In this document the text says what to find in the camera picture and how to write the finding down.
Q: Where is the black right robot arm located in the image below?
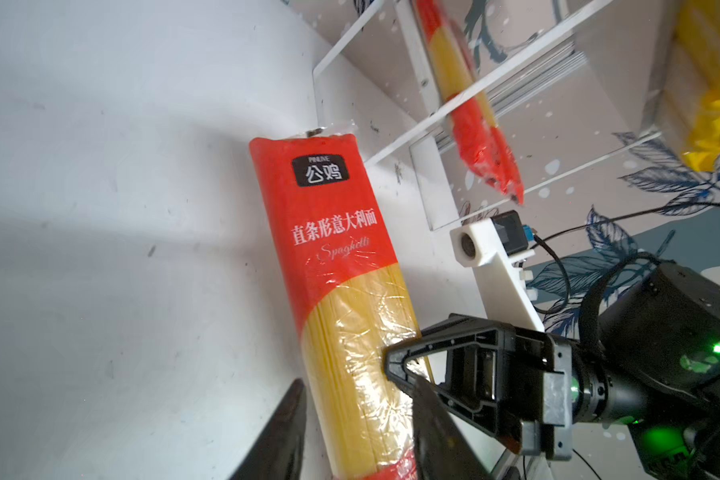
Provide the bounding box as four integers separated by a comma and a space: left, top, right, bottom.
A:
383, 261, 720, 479

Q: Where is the red spaghetti pack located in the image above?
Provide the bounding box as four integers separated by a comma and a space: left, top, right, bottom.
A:
413, 0, 525, 205
249, 134, 420, 479

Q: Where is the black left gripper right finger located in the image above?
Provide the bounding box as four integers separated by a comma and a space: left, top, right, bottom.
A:
412, 377, 492, 480

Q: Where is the white two-tier shelf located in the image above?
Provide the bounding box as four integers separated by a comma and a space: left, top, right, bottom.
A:
313, 1, 679, 233

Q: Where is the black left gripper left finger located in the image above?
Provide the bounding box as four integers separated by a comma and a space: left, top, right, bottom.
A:
229, 378, 307, 480

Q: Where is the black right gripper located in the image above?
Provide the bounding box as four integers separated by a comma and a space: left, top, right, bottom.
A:
383, 314, 574, 461

